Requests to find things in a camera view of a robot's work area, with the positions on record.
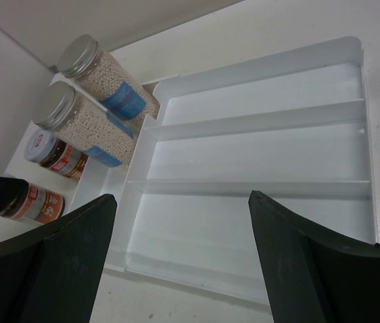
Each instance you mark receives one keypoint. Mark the spice jar white red lid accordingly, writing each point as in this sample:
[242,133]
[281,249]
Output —
[55,155]

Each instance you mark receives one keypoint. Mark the tall jar silver lid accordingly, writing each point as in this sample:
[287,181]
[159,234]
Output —
[75,119]

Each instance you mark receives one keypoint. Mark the small bottle blue label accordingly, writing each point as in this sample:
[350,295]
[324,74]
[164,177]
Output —
[98,73]

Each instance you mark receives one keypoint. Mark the white divided organizer tray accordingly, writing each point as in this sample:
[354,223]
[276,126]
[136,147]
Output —
[293,125]

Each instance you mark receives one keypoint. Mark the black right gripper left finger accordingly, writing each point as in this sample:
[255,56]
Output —
[52,273]

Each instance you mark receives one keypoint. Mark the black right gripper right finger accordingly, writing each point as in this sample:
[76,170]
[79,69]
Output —
[312,273]

